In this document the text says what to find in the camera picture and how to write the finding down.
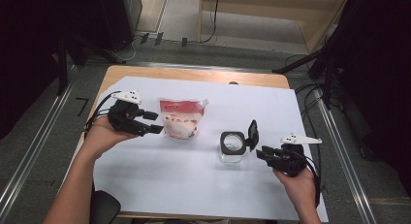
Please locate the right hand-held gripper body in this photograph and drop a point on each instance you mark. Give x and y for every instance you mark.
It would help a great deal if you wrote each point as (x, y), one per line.
(287, 161)

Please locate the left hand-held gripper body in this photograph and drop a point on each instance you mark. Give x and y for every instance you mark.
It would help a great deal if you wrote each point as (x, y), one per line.
(124, 117)

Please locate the red and white spouted pouch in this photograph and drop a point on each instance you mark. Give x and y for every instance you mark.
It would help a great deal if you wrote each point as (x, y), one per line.
(182, 120)

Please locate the clear jar with dark lid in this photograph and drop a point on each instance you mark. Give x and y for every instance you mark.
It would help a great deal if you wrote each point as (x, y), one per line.
(223, 143)

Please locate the person's left hand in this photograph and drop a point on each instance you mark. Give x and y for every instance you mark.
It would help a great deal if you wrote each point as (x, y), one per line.
(101, 136)

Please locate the person's right hand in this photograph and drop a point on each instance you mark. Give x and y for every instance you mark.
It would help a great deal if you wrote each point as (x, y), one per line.
(300, 188)

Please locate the wooden table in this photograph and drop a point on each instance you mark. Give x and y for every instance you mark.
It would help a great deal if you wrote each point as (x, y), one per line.
(194, 74)

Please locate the black stand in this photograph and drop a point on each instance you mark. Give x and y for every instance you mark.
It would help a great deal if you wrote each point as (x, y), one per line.
(63, 72)
(297, 61)

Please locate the small black floor block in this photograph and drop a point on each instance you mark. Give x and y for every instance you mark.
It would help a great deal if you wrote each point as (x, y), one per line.
(144, 38)
(159, 38)
(184, 42)

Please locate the black cabinet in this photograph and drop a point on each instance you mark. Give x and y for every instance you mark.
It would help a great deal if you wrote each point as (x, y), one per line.
(113, 17)

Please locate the dark curtain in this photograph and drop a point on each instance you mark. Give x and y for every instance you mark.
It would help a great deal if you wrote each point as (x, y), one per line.
(381, 72)
(32, 39)

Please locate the wooden shelf unit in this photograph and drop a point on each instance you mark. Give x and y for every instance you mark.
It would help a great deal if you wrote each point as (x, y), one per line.
(258, 9)

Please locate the metal floor rail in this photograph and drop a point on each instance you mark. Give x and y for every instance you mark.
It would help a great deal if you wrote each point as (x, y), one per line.
(343, 153)
(37, 143)

